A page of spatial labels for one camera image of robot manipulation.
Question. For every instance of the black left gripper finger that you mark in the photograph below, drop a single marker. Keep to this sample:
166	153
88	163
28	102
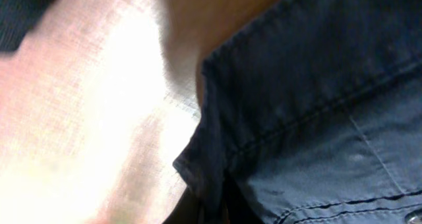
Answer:
187	211

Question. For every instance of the navy blue shorts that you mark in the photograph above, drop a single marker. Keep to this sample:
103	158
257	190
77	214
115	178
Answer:
312	114

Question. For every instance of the red t-shirt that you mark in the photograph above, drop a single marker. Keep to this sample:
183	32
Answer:
93	115

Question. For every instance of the black garment under shirt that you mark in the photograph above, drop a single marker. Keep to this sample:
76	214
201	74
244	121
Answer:
18	17

